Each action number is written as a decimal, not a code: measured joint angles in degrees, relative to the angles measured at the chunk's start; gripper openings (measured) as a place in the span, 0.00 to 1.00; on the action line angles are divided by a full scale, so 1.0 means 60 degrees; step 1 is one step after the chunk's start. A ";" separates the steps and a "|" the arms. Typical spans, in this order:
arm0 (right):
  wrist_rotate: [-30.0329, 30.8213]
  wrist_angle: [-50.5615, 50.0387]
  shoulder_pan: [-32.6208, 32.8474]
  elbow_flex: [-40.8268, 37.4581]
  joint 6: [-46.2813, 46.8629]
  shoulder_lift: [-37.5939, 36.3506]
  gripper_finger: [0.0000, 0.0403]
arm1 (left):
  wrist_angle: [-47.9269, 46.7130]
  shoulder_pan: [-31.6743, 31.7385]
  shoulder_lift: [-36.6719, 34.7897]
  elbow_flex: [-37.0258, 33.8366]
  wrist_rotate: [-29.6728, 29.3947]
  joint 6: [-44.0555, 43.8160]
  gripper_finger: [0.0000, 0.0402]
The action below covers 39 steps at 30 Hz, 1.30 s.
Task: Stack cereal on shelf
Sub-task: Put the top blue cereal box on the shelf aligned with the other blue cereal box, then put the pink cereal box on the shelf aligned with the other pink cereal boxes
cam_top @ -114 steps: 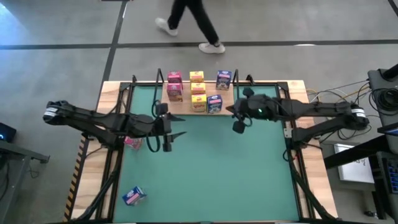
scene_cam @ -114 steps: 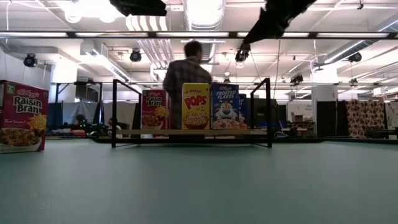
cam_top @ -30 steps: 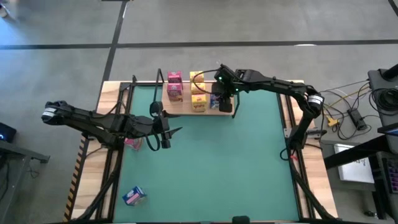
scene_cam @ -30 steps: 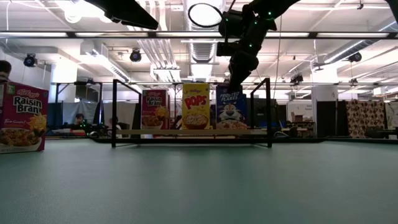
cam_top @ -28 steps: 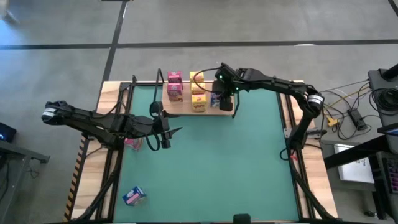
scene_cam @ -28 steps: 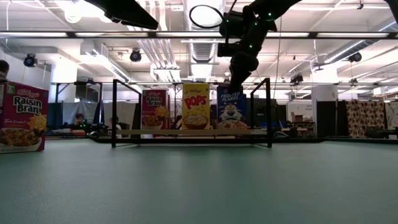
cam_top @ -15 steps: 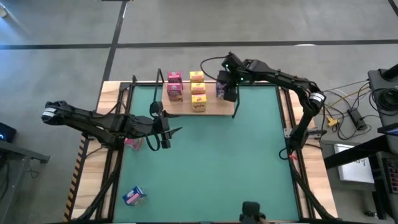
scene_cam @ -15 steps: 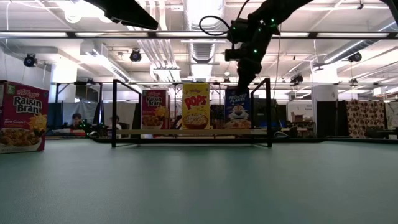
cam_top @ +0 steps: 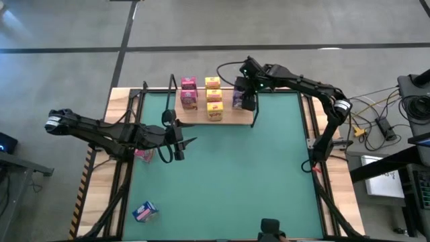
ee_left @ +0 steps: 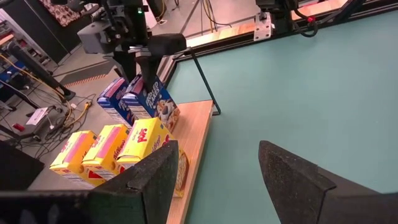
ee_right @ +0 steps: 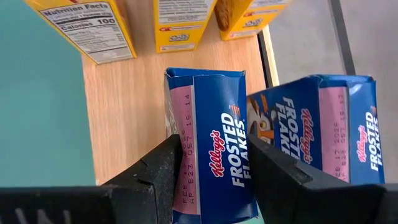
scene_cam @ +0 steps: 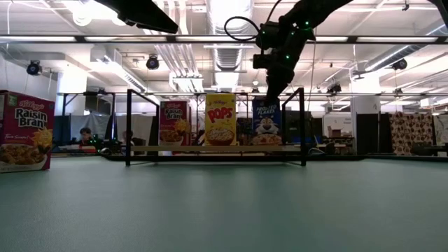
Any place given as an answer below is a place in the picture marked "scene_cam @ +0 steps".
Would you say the green table mat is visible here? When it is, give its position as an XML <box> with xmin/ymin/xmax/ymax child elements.
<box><xmin>0</xmin><ymin>155</ymin><xmax>448</xmax><ymax>252</ymax></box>

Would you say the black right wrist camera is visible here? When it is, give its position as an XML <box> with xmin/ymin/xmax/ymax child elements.
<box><xmin>252</xmin><ymin>52</ymin><xmax>270</xmax><ymax>70</ymax></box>

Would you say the black room partition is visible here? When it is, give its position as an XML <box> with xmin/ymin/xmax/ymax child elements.
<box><xmin>356</xmin><ymin>113</ymin><xmax>390</xmax><ymax>155</ymax></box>

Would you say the brown cardboard box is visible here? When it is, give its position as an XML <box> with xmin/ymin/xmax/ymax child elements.
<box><xmin>327</xmin><ymin>125</ymin><xmax>346</xmax><ymax>139</ymax></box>

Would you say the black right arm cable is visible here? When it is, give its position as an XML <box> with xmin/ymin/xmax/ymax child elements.
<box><xmin>223</xmin><ymin>0</ymin><xmax>285</xmax><ymax>43</ymax></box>

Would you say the wooden shelf with black frame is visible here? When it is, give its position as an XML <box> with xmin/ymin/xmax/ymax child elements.
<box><xmin>125</xmin><ymin>87</ymin><xmax>307</xmax><ymax>167</ymax></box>

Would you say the black table frame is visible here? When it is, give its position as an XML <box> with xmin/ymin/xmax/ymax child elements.
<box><xmin>104</xmin><ymin>153</ymin><xmax>444</xmax><ymax>162</ymax></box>

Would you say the yellow Corn Pops cereal box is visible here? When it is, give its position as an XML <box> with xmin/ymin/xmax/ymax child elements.
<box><xmin>204</xmin><ymin>92</ymin><xmax>237</xmax><ymax>147</ymax></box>

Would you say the blue Frosted Flakes cereal box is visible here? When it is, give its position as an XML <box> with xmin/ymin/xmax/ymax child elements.
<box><xmin>251</xmin><ymin>99</ymin><xmax>283</xmax><ymax>146</ymax></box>

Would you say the magenta Raisin Bran cereal box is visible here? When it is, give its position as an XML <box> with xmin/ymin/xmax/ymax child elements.
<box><xmin>159</xmin><ymin>100</ymin><xmax>193</xmax><ymax>147</ymax></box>
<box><xmin>0</xmin><ymin>90</ymin><xmax>56</xmax><ymax>174</ymax></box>

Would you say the person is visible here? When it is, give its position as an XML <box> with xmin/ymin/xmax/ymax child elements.
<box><xmin>78</xmin><ymin>127</ymin><xmax>96</xmax><ymax>146</ymax></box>
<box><xmin>120</xmin><ymin>129</ymin><xmax>137</xmax><ymax>148</ymax></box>

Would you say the black overhead frame rail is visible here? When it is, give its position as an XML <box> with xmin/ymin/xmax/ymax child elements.
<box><xmin>0</xmin><ymin>34</ymin><xmax>448</xmax><ymax>45</ymax></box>

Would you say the black background workstation frame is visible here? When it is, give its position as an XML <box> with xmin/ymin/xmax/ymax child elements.
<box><xmin>57</xmin><ymin>90</ymin><xmax>117</xmax><ymax>155</ymax></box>

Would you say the brown patterned fabric screen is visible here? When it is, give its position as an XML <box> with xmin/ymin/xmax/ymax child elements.
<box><xmin>388</xmin><ymin>111</ymin><xmax>435</xmax><ymax>157</ymax></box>

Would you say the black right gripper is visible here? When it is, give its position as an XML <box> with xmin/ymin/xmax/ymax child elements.
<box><xmin>257</xmin><ymin>21</ymin><xmax>316</xmax><ymax>104</ymax></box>

